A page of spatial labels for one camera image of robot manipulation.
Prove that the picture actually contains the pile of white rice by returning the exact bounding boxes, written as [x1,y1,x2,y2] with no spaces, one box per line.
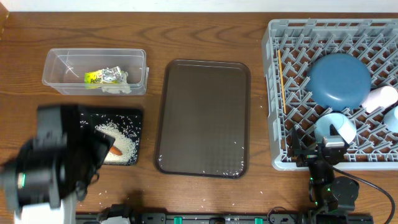
[80,113,141,165]

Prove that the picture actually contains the green snack wrapper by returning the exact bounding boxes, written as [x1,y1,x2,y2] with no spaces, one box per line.
[85,66,124,84]

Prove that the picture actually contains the clear plastic bin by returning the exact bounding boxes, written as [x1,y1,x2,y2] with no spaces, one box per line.
[42,48,149,96]

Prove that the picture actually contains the light blue cup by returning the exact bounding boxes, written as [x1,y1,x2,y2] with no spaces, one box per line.
[383,106,398,133]

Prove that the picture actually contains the light blue bowl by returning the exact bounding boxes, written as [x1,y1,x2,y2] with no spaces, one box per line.
[314,113,356,144]

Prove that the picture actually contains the orange carrot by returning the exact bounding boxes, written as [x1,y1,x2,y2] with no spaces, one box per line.
[109,146,123,156]

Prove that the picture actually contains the dark blue plate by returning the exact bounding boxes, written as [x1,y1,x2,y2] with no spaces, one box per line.
[306,54,371,111]

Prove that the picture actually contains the white tissue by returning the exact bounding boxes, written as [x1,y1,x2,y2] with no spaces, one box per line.
[101,71,131,94]

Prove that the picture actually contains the black waste tray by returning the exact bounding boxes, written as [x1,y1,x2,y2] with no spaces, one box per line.
[77,105,144,167]

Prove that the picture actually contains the wooden chopstick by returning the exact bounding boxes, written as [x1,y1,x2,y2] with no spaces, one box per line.
[277,49,286,114]

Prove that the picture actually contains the pale pink cup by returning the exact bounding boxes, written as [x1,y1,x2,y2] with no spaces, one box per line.
[361,86,397,113]

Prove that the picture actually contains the grey dishwasher rack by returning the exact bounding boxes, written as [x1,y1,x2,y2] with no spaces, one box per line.
[262,19,397,171]

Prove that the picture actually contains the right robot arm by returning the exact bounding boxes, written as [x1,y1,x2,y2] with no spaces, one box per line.
[290,125,359,223]

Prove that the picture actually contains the brown serving tray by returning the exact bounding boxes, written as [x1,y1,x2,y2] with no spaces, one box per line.
[154,59,251,179]

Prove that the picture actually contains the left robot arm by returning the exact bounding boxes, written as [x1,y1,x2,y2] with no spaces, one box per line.
[1,105,115,223]

